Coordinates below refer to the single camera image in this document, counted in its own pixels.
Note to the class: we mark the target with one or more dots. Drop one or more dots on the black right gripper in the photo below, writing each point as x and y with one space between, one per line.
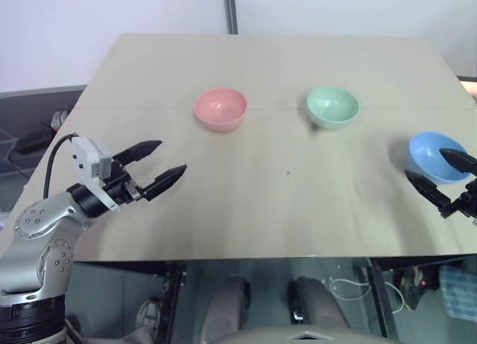
467 202

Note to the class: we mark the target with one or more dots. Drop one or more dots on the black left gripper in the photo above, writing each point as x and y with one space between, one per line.
118 189

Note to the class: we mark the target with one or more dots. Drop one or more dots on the blue plastic bowl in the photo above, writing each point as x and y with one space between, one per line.
426 154

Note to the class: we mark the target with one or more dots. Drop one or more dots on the person's bare forearm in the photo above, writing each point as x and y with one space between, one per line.
471 91

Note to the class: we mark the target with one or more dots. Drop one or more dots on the pink red plastic bowl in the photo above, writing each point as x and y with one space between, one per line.
220 111

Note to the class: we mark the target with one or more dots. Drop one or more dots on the white power strip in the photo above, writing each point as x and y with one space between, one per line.
59 118

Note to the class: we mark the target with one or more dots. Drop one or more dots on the blue plaid cloth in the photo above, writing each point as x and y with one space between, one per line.
460 290

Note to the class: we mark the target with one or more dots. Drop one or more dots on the black power adapter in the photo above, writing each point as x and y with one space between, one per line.
33 141

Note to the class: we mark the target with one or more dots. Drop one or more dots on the green plastic bowl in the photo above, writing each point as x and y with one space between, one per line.
331 107

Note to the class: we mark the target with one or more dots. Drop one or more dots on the black table leg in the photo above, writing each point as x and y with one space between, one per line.
175 295
380 295

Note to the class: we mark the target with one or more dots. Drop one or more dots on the grey sneaker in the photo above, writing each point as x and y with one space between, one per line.
149 314

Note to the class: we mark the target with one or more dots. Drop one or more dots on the grey upright pole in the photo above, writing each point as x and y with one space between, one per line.
230 9

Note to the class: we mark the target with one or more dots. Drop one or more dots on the dark rounded leg shape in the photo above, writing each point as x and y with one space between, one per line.
316 303

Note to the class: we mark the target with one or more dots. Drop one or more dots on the grey robot torso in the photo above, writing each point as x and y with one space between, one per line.
305 336

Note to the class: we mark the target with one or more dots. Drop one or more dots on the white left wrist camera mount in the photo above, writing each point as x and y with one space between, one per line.
86 155

